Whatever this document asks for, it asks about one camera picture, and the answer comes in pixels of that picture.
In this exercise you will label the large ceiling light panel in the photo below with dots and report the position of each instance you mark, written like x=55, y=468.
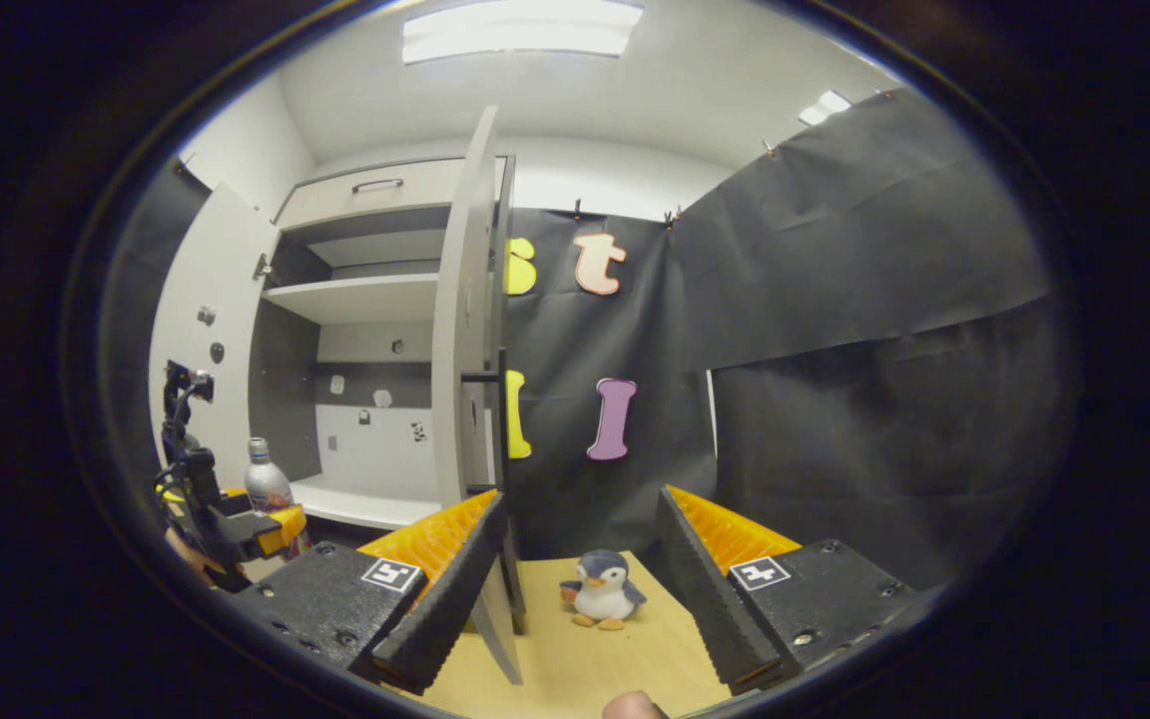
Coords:
x=520, y=30

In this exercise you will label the white cabinet shelf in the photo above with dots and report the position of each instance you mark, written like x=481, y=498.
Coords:
x=355, y=504
x=355, y=297

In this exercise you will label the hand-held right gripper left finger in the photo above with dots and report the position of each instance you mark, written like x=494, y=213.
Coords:
x=455, y=599

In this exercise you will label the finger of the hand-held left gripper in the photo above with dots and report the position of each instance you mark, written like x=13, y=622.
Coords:
x=287, y=527

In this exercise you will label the white cabinet drawer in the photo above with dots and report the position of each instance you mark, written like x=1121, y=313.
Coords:
x=335, y=200

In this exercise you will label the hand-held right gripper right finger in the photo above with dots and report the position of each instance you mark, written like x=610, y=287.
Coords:
x=705, y=589

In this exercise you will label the penguin plush toy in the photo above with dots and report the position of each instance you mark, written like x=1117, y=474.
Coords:
x=603, y=589

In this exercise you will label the white and grey cabinet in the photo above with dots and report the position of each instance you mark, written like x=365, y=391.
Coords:
x=281, y=369

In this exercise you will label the black backdrop cloth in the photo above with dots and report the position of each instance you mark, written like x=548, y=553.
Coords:
x=835, y=300
x=131, y=300

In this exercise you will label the silver bottle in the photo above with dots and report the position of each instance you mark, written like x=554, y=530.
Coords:
x=266, y=484

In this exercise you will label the white cabinet door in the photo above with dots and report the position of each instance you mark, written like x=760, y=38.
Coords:
x=455, y=300
x=206, y=280

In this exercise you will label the small ceiling light panel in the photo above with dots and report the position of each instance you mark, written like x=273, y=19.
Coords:
x=825, y=106

